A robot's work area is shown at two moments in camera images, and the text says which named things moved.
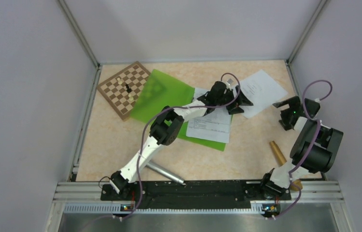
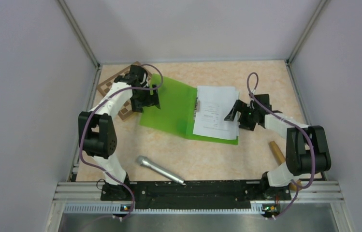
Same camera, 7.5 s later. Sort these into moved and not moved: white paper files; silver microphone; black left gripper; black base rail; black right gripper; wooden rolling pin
Moved: black right gripper; black left gripper; white paper files
Not moved: silver microphone; wooden rolling pin; black base rail
